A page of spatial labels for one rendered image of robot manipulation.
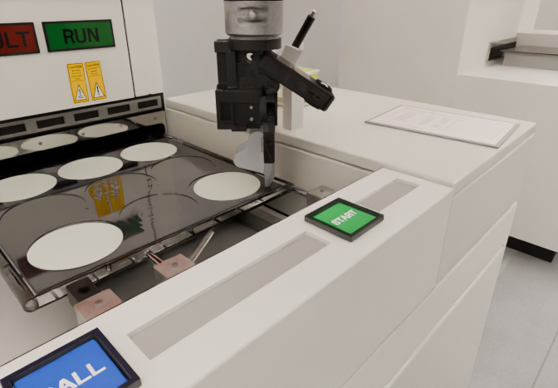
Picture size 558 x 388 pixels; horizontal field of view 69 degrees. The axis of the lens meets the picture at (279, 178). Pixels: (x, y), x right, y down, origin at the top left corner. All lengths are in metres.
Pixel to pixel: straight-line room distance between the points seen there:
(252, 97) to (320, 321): 0.31
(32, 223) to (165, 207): 0.16
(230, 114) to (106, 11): 0.38
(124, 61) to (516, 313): 1.70
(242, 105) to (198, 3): 2.25
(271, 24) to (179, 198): 0.27
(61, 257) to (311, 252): 0.28
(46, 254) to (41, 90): 0.37
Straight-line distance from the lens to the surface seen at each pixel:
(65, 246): 0.53
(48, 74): 0.82
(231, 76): 0.55
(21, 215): 0.64
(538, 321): 1.97
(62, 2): 0.82
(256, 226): 0.65
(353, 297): 0.37
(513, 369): 1.73
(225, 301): 0.32
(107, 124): 0.85
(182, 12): 2.71
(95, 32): 0.84
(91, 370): 0.28
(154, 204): 0.59
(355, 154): 0.57
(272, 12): 0.53
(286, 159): 0.65
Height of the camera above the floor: 1.16
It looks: 24 degrees down
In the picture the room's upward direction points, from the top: straight up
